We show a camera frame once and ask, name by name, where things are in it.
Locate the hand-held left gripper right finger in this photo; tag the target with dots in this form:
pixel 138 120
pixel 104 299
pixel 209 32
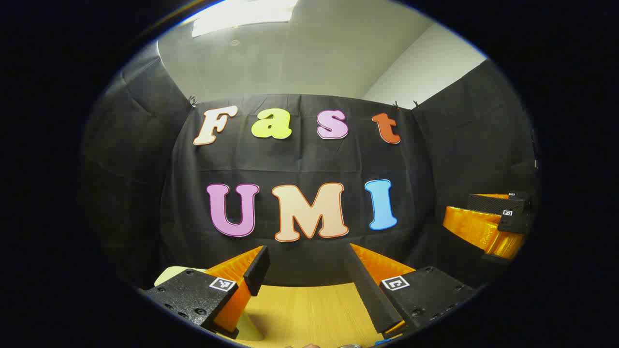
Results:
pixel 372 299

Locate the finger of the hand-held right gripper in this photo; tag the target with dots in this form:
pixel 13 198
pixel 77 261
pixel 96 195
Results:
pixel 476 232
pixel 493 205

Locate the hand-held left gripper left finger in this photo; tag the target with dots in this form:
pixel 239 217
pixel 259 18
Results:
pixel 257 270

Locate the light green garbage bin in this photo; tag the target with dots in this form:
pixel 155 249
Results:
pixel 169 276

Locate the black backdrop cloth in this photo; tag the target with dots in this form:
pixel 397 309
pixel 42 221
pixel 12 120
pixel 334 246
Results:
pixel 300 164

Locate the ceiling light panel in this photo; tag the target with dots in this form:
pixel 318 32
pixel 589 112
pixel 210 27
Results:
pixel 242 14

